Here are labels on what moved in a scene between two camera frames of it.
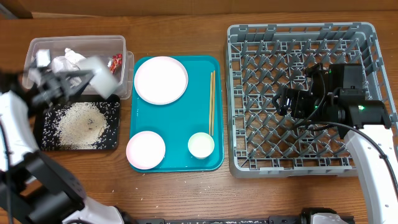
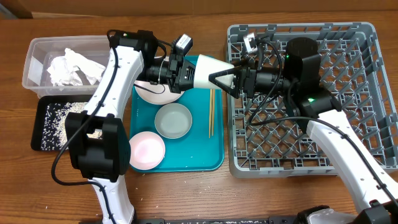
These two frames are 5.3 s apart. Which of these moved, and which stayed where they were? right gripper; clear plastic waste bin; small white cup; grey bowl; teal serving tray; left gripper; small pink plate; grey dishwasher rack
Moved: grey bowl; small white cup; left gripper; right gripper
Stayed: clear plastic waste bin; teal serving tray; small pink plate; grey dishwasher rack
